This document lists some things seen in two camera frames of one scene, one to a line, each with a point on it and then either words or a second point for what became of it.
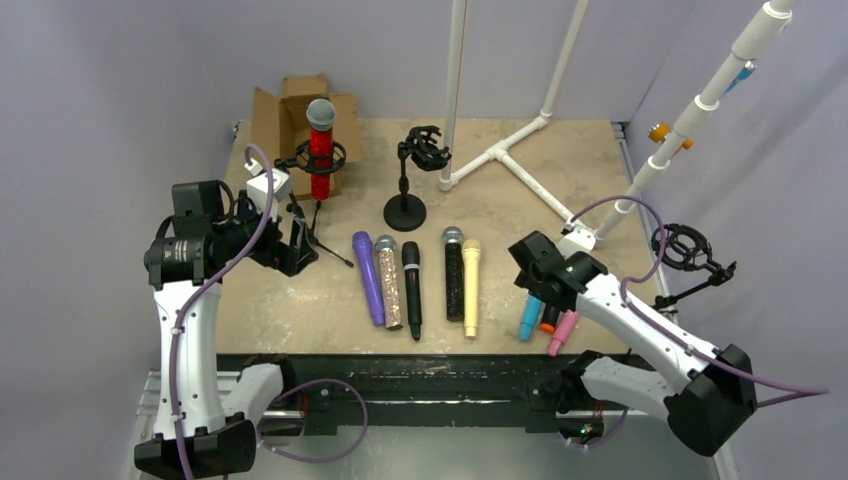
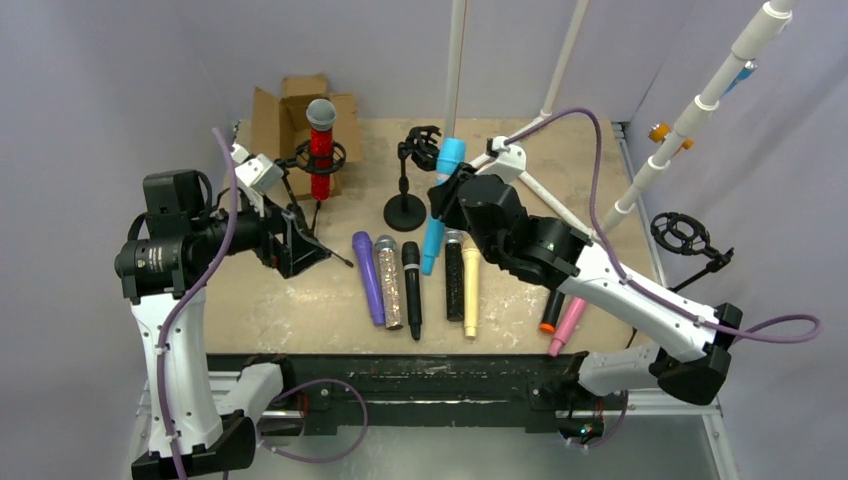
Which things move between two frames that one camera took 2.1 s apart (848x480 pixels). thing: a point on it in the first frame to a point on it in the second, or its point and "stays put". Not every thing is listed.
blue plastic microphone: (532, 317) to (450, 158)
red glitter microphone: (321, 114) stays put
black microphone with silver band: (411, 263) stays put
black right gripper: (544, 288) to (444, 201)
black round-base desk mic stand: (405, 212) stays put
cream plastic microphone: (471, 251) stays put
